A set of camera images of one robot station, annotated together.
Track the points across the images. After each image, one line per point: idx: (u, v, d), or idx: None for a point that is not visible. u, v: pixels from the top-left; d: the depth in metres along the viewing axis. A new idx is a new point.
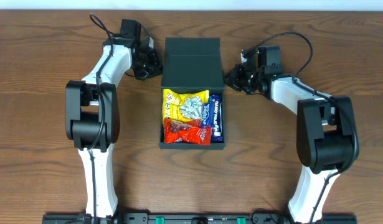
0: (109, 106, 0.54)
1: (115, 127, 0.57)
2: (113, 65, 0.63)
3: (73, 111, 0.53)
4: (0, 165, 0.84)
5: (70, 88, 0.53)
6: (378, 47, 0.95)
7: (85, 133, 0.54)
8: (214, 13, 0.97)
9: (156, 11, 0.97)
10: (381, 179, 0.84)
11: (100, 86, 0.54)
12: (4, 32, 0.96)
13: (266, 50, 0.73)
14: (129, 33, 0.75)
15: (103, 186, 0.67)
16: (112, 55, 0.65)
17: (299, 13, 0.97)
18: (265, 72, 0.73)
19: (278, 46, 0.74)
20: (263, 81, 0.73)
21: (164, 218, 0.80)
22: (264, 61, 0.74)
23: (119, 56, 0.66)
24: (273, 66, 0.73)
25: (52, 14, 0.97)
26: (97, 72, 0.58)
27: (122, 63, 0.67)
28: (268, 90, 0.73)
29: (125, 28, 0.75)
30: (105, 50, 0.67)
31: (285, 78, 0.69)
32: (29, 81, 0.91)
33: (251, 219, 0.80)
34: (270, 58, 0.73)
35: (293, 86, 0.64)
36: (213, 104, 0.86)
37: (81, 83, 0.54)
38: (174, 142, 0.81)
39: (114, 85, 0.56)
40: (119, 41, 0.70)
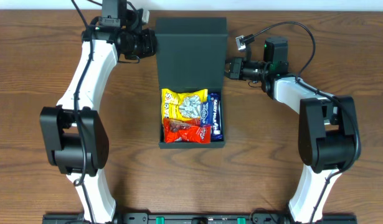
0: (91, 135, 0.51)
1: (102, 152, 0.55)
2: (94, 76, 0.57)
3: (52, 142, 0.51)
4: (0, 165, 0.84)
5: (45, 117, 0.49)
6: (378, 47, 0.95)
7: (70, 160, 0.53)
8: (215, 12, 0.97)
9: (157, 11, 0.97)
10: (382, 179, 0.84)
11: (79, 114, 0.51)
12: (4, 32, 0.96)
13: (274, 46, 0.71)
14: (112, 16, 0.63)
15: (98, 200, 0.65)
16: (91, 60, 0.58)
17: (299, 12, 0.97)
18: (270, 72, 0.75)
19: (286, 43, 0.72)
20: (268, 79, 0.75)
21: (164, 218, 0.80)
22: (270, 58, 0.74)
23: (101, 60, 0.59)
24: (278, 65, 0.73)
25: (52, 14, 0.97)
26: (75, 93, 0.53)
27: (106, 65, 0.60)
28: (271, 90, 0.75)
29: (106, 7, 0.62)
30: (84, 51, 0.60)
31: (288, 77, 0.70)
32: (28, 81, 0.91)
33: (251, 219, 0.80)
34: (276, 56, 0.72)
35: (296, 85, 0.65)
36: (212, 103, 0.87)
37: (56, 110, 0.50)
38: (173, 141, 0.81)
39: (94, 111, 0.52)
40: (100, 34, 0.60)
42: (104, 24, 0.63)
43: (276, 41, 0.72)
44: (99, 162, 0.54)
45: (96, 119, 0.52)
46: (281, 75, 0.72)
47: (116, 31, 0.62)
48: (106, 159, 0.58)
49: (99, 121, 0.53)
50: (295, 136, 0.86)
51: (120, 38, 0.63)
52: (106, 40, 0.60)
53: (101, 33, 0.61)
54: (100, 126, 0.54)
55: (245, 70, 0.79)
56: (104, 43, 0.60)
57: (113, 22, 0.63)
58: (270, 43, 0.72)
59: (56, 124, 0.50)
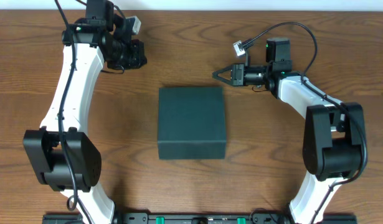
0: (78, 157, 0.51)
1: (93, 167, 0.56)
2: (78, 88, 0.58)
3: (40, 165, 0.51)
4: (0, 166, 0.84)
5: (30, 140, 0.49)
6: (378, 48, 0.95)
7: (59, 180, 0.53)
8: (215, 12, 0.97)
9: (156, 10, 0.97)
10: (381, 180, 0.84)
11: (65, 136, 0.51)
12: (3, 32, 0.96)
13: (276, 45, 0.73)
14: (96, 17, 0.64)
15: (96, 208, 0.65)
16: (75, 68, 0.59)
17: (298, 12, 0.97)
18: (273, 68, 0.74)
19: (288, 42, 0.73)
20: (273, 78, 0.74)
21: (164, 218, 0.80)
22: (273, 56, 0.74)
23: (85, 68, 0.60)
24: (282, 62, 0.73)
25: (51, 14, 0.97)
26: (59, 112, 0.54)
27: (89, 73, 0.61)
28: (275, 87, 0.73)
29: (92, 8, 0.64)
30: (66, 58, 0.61)
31: (293, 77, 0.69)
32: (28, 80, 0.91)
33: (251, 219, 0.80)
34: (279, 54, 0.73)
35: (301, 86, 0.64)
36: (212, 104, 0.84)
37: (41, 133, 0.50)
38: (173, 140, 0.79)
39: (80, 132, 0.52)
40: (83, 37, 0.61)
42: (88, 23, 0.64)
43: (277, 40, 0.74)
44: (89, 180, 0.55)
45: (83, 140, 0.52)
46: (286, 73, 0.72)
47: (99, 32, 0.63)
48: (98, 175, 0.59)
49: (87, 140, 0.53)
50: (295, 137, 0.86)
51: (104, 37, 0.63)
52: (89, 43, 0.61)
53: (83, 33, 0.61)
54: (88, 145, 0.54)
55: (248, 75, 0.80)
56: (88, 47, 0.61)
57: (98, 21, 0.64)
58: (271, 42, 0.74)
59: (42, 147, 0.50)
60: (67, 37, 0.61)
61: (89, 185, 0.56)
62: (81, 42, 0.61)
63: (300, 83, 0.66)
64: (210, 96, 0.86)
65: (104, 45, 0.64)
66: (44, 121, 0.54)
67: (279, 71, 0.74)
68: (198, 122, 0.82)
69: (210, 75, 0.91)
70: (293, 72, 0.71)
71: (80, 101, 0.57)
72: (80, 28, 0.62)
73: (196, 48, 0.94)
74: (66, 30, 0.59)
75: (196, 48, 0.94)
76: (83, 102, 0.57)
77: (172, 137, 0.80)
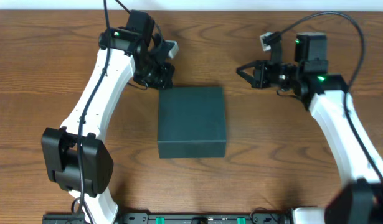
0: (91, 163, 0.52)
1: (103, 177, 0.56)
2: (104, 93, 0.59)
3: (53, 163, 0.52)
4: None
5: (48, 138, 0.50)
6: (378, 47, 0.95)
7: (68, 182, 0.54)
8: (214, 13, 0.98)
9: (157, 11, 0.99)
10: None
11: (82, 140, 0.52)
12: (4, 32, 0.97)
13: (311, 40, 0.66)
14: (137, 29, 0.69)
15: (99, 211, 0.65)
16: (105, 73, 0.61)
17: (297, 12, 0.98)
18: (305, 70, 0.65)
19: (323, 38, 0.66)
20: (305, 81, 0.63)
21: (164, 218, 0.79)
22: (305, 54, 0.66)
23: (116, 74, 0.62)
24: (316, 61, 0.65)
25: (53, 14, 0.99)
26: (82, 114, 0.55)
27: (119, 80, 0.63)
28: (308, 94, 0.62)
29: (134, 21, 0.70)
30: (100, 63, 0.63)
31: (334, 95, 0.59)
32: (29, 79, 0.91)
33: (251, 219, 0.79)
34: (311, 52, 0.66)
35: (343, 122, 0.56)
36: (213, 104, 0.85)
37: (60, 134, 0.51)
38: (169, 140, 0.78)
39: (98, 139, 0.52)
40: (120, 42, 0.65)
42: (127, 30, 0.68)
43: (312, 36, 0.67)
44: (98, 188, 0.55)
45: (99, 150, 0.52)
46: (325, 79, 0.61)
47: (136, 40, 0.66)
48: (108, 183, 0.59)
49: (103, 150, 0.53)
50: (295, 136, 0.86)
51: (140, 46, 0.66)
52: (124, 50, 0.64)
53: (120, 40, 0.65)
54: (103, 154, 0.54)
55: (270, 74, 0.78)
56: (122, 55, 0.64)
57: (138, 31, 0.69)
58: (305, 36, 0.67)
59: (58, 147, 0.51)
60: (105, 40, 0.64)
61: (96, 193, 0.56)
62: (116, 46, 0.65)
63: (342, 116, 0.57)
64: (210, 95, 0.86)
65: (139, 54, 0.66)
66: (66, 121, 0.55)
67: (312, 74, 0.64)
68: (202, 124, 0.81)
69: (210, 74, 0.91)
70: (332, 81, 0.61)
71: (103, 106, 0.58)
72: (118, 33, 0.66)
73: (197, 48, 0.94)
74: (106, 33, 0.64)
75: (197, 47, 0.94)
76: (106, 109, 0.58)
77: (172, 136, 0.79)
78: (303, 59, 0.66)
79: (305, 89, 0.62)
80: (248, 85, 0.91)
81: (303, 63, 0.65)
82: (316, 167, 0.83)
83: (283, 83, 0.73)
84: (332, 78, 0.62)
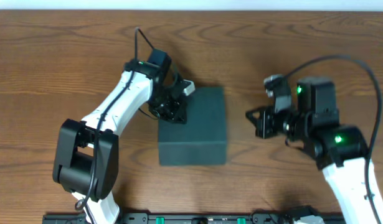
0: (103, 162, 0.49)
1: (109, 182, 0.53)
2: (124, 103, 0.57)
3: (63, 156, 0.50)
4: None
5: (66, 129, 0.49)
6: (379, 47, 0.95)
7: (75, 180, 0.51)
8: (215, 13, 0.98)
9: (157, 10, 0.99)
10: (382, 180, 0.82)
11: (99, 135, 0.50)
12: (4, 32, 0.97)
13: (317, 90, 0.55)
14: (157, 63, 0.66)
15: (100, 211, 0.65)
16: (127, 88, 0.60)
17: (297, 12, 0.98)
18: (314, 124, 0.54)
19: (331, 85, 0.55)
20: (317, 139, 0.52)
21: (164, 218, 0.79)
22: (311, 106, 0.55)
23: (136, 91, 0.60)
24: (326, 115, 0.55)
25: (52, 14, 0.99)
26: (103, 112, 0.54)
27: (137, 98, 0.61)
28: (323, 154, 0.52)
29: (155, 53, 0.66)
30: (124, 78, 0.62)
31: (355, 167, 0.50)
32: (29, 80, 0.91)
33: (251, 220, 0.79)
34: (320, 103, 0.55)
35: (365, 205, 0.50)
36: (215, 102, 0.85)
37: (79, 124, 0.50)
38: (170, 141, 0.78)
39: (117, 137, 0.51)
40: (142, 68, 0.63)
42: (149, 64, 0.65)
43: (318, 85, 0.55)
44: (102, 193, 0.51)
45: (116, 146, 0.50)
46: (340, 141, 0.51)
47: (157, 70, 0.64)
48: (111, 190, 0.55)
49: (118, 150, 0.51)
50: None
51: (159, 78, 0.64)
52: (147, 75, 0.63)
53: (143, 69, 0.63)
54: (117, 155, 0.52)
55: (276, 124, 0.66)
56: (144, 78, 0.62)
57: (159, 63, 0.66)
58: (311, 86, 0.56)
59: (75, 138, 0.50)
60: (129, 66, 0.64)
61: (98, 198, 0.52)
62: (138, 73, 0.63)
63: (364, 198, 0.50)
64: (210, 94, 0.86)
65: (156, 85, 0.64)
66: (86, 117, 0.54)
67: (325, 130, 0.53)
68: (203, 125, 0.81)
69: (210, 75, 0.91)
70: (350, 145, 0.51)
71: (121, 113, 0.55)
72: (141, 63, 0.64)
73: (196, 48, 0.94)
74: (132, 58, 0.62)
75: (197, 48, 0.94)
76: (122, 117, 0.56)
77: (172, 137, 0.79)
78: (311, 111, 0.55)
79: (319, 149, 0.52)
80: (249, 85, 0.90)
81: (311, 116, 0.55)
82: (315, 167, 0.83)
83: (289, 132, 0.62)
84: (349, 137, 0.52)
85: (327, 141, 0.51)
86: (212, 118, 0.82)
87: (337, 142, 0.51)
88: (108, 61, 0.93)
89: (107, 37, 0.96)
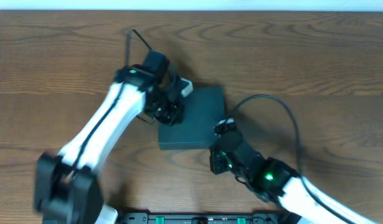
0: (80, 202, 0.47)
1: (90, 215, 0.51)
2: (108, 127, 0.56)
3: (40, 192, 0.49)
4: None
5: (42, 164, 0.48)
6: (378, 48, 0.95)
7: (56, 214, 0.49)
8: (215, 12, 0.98)
9: (157, 11, 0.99)
10: (382, 180, 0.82)
11: (76, 175, 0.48)
12: (4, 32, 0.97)
13: (233, 149, 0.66)
14: (151, 70, 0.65)
15: None
16: (112, 108, 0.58)
17: (297, 12, 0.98)
18: (250, 175, 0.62)
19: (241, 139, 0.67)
20: (259, 189, 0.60)
21: (164, 218, 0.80)
22: (240, 163, 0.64)
23: (123, 110, 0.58)
24: (252, 163, 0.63)
25: (52, 14, 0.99)
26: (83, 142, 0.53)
27: (125, 116, 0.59)
28: (271, 195, 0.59)
29: (152, 58, 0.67)
30: (110, 95, 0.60)
31: (293, 186, 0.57)
32: (29, 80, 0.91)
33: (251, 219, 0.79)
34: (243, 157, 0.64)
35: (321, 211, 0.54)
36: (215, 102, 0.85)
37: (54, 163, 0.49)
38: (170, 141, 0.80)
39: (94, 177, 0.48)
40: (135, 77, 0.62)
42: (143, 71, 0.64)
43: (230, 144, 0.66)
44: None
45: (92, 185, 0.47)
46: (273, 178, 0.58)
47: (150, 78, 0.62)
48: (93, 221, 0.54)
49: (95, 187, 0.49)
50: (295, 136, 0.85)
51: (152, 86, 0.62)
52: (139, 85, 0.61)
53: (136, 78, 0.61)
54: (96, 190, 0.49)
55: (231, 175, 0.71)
56: (134, 91, 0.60)
57: (155, 70, 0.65)
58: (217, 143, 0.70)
59: (50, 178, 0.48)
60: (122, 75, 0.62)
61: None
62: (128, 83, 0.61)
63: (315, 205, 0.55)
64: (210, 94, 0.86)
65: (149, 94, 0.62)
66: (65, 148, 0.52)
67: (258, 177, 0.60)
68: (202, 126, 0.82)
69: (210, 75, 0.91)
70: (281, 176, 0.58)
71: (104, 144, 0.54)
72: (134, 71, 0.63)
73: (196, 48, 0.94)
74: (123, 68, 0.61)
75: (197, 48, 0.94)
76: (106, 144, 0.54)
77: (171, 139, 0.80)
78: (241, 167, 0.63)
79: (266, 195, 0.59)
80: (248, 85, 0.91)
81: (246, 171, 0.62)
82: (316, 167, 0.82)
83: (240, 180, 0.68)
84: (275, 170, 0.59)
85: (268, 188, 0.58)
86: (212, 118, 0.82)
87: (270, 180, 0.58)
88: (108, 61, 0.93)
89: (107, 36, 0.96)
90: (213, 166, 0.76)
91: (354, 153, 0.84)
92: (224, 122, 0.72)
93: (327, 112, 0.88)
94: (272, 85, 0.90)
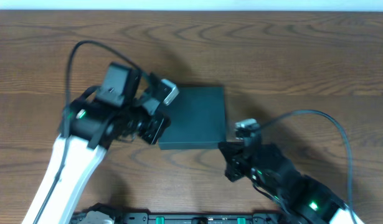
0: None
1: None
2: (61, 200, 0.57)
3: None
4: None
5: None
6: (378, 48, 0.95)
7: None
8: (215, 12, 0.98)
9: (156, 10, 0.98)
10: (382, 179, 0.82)
11: None
12: (3, 32, 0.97)
13: (274, 170, 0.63)
14: (112, 98, 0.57)
15: None
16: (58, 179, 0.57)
17: (297, 12, 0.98)
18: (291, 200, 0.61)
19: (284, 160, 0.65)
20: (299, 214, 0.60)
21: (164, 218, 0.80)
22: (281, 185, 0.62)
23: (73, 180, 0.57)
24: (294, 186, 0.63)
25: (52, 15, 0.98)
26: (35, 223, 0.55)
27: (80, 180, 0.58)
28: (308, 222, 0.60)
29: (111, 78, 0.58)
30: (56, 158, 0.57)
31: (339, 218, 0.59)
32: (29, 80, 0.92)
33: (251, 219, 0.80)
34: (286, 178, 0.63)
35: None
36: (215, 102, 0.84)
37: None
38: (170, 141, 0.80)
39: None
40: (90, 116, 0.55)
42: (101, 105, 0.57)
43: (271, 165, 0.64)
44: None
45: None
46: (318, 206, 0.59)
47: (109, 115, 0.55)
48: None
49: None
50: (295, 136, 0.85)
51: (112, 125, 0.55)
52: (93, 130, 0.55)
53: (85, 121, 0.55)
54: None
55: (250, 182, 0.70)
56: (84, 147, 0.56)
57: (114, 96, 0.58)
58: (246, 148, 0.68)
59: None
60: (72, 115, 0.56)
61: None
62: (79, 129, 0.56)
63: None
64: (210, 94, 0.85)
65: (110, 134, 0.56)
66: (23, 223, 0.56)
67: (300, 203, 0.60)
68: (202, 125, 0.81)
69: (210, 75, 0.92)
70: (326, 205, 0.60)
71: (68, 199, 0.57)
72: (83, 111, 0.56)
73: (196, 49, 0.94)
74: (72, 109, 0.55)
75: (197, 48, 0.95)
76: (65, 210, 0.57)
77: (172, 139, 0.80)
78: (283, 190, 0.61)
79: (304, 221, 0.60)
80: (248, 85, 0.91)
81: (285, 193, 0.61)
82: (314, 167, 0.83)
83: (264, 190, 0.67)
84: (322, 198, 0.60)
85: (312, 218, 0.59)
86: (212, 118, 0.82)
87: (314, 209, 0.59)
88: (108, 61, 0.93)
89: (107, 37, 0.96)
90: (231, 171, 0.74)
91: (353, 153, 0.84)
92: (246, 123, 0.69)
93: (326, 113, 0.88)
94: (271, 85, 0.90)
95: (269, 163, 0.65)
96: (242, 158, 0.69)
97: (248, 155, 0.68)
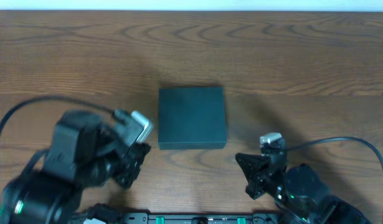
0: None
1: None
2: None
3: None
4: None
5: None
6: (377, 48, 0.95)
7: None
8: (215, 12, 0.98)
9: (156, 10, 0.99)
10: (382, 180, 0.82)
11: None
12: (3, 32, 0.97)
13: (311, 196, 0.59)
14: (63, 166, 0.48)
15: None
16: None
17: (297, 12, 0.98)
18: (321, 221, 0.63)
19: (319, 183, 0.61)
20: None
21: (164, 218, 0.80)
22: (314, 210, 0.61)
23: None
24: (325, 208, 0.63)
25: (52, 15, 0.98)
26: None
27: None
28: None
29: (58, 143, 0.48)
30: None
31: None
32: (29, 81, 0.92)
33: (251, 219, 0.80)
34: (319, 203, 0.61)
35: None
36: (215, 102, 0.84)
37: None
38: (170, 140, 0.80)
39: None
40: (32, 202, 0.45)
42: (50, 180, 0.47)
43: (307, 190, 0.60)
44: None
45: None
46: None
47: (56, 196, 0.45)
48: None
49: None
50: (294, 137, 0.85)
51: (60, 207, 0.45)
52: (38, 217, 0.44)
53: (27, 206, 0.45)
54: None
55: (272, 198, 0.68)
56: None
57: (64, 168, 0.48)
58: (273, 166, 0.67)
59: None
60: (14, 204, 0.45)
61: None
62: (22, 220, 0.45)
63: None
64: (210, 94, 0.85)
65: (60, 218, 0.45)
66: None
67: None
68: (202, 125, 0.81)
69: (210, 75, 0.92)
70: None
71: None
72: (21, 203, 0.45)
73: (196, 49, 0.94)
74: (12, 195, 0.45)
75: (197, 48, 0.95)
76: None
77: (172, 138, 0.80)
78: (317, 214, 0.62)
79: None
80: (248, 86, 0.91)
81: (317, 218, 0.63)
82: (315, 168, 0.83)
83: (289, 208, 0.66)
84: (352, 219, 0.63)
85: None
86: (212, 118, 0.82)
87: None
88: (108, 61, 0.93)
89: (107, 37, 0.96)
90: (251, 185, 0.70)
91: (353, 153, 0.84)
92: (274, 140, 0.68)
93: (326, 112, 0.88)
94: (271, 85, 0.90)
95: (304, 187, 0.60)
96: (267, 175, 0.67)
97: (274, 172, 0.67)
